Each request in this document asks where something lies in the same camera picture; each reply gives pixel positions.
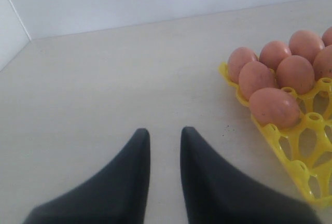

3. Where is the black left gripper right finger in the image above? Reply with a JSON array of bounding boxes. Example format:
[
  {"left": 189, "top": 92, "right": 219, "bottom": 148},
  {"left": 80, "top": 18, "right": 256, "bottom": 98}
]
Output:
[{"left": 181, "top": 127, "right": 321, "bottom": 223}]

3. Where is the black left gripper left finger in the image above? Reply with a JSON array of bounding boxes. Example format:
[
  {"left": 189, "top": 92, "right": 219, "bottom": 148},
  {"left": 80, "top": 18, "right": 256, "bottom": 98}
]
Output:
[{"left": 24, "top": 128, "right": 150, "bottom": 223}]

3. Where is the brown egg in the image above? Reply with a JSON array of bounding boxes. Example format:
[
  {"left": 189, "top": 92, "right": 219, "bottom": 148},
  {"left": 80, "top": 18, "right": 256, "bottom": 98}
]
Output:
[
  {"left": 239, "top": 61, "right": 277, "bottom": 100},
  {"left": 313, "top": 45, "right": 332, "bottom": 81},
  {"left": 322, "top": 26, "right": 332, "bottom": 47},
  {"left": 276, "top": 55, "right": 315, "bottom": 94},
  {"left": 259, "top": 40, "right": 292, "bottom": 72},
  {"left": 288, "top": 30, "right": 325, "bottom": 64},
  {"left": 227, "top": 47, "right": 258, "bottom": 84},
  {"left": 249, "top": 88, "right": 301, "bottom": 129}
]

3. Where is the yellow plastic egg tray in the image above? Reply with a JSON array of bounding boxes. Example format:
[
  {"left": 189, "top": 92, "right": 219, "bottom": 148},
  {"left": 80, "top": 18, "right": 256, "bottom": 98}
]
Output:
[{"left": 218, "top": 63, "right": 331, "bottom": 207}]

